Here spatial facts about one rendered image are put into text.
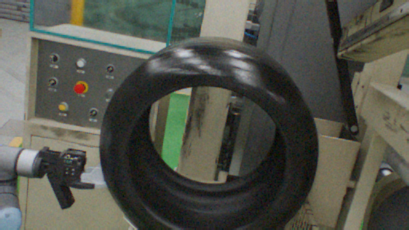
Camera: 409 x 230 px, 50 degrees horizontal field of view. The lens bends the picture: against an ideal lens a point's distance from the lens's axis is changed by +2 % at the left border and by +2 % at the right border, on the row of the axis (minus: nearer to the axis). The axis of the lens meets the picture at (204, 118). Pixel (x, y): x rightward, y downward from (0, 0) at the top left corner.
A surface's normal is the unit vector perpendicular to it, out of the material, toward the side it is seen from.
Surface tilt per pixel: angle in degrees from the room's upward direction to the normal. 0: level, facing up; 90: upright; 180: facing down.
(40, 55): 90
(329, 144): 90
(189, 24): 90
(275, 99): 81
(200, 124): 90
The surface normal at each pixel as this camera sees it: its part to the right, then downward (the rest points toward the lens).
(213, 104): -0.07, 0.29
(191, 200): 0.17, -0.58
